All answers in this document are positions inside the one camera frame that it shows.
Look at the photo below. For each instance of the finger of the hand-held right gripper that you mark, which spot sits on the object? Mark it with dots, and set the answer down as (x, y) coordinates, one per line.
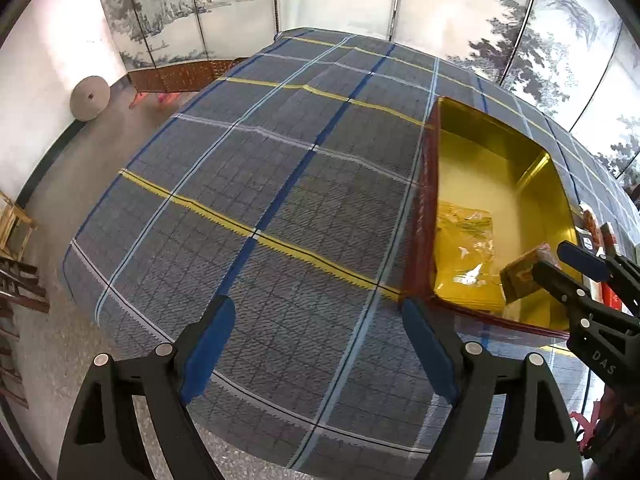
(560, 282)
(582, 260)

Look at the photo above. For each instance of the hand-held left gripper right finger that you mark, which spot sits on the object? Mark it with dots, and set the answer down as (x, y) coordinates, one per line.
(430, 350)

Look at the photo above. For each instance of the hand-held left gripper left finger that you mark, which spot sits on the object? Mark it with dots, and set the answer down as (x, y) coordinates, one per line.
(207, 345)

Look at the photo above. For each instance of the small brown snack box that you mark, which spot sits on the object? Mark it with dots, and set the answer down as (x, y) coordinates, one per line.
(520, 272)

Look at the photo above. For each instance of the yellow snack packet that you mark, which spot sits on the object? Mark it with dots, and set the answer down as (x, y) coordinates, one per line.
(465, 240)

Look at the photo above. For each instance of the red and gold tin box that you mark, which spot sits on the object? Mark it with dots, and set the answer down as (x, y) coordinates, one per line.
(480, 175)

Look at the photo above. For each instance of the grey plaid tablecloth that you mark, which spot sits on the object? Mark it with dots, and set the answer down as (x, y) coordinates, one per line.
(250, 160)

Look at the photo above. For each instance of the dark wooden chair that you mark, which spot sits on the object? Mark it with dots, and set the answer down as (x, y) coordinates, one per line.
(20, 300)

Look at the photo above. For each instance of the light wooden folding chair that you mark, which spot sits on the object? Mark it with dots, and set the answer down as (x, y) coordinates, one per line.
(17, 220)

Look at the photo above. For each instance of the red stool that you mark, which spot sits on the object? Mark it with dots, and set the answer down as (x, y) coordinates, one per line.
(137, 97)

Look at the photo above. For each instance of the brown carved wooden panel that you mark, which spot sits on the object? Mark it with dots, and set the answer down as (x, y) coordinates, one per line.
(185, 76)

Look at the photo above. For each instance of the round stone disc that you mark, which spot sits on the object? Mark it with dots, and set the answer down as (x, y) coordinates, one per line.
(90, 98)

